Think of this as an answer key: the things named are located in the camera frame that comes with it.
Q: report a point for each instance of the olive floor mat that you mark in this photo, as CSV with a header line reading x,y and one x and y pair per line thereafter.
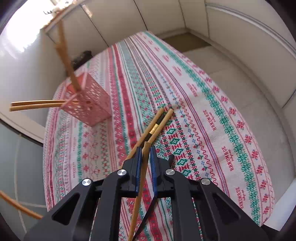
x,y
185,42

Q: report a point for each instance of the dark trash bin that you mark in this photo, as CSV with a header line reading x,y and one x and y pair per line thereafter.
x,y
82,58

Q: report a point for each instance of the white kitchen cabinets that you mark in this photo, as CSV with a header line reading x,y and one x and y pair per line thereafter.
x,y
161,14

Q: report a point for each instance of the frosted glass door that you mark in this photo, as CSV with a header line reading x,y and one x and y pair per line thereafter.
x,y
23,162

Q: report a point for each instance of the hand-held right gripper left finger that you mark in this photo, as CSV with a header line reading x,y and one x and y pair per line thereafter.
x,y
138,166

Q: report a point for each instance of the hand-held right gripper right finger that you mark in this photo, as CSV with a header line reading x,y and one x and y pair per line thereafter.
x,y
153,171

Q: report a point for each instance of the wooden chopstick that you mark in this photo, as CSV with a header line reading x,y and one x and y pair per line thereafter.
x,y
34,106
34,101
138,208
69,67
164,122
146,132
32,212

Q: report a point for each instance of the black chopstick gold band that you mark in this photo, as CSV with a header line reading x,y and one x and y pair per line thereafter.
x,y
159,121

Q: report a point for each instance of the patterned striped tablecloth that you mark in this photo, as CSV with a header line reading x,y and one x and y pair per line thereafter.
x,y
196,115

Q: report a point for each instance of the pink perforated plastic basket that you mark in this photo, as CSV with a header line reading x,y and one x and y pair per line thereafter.
x,y
92,104

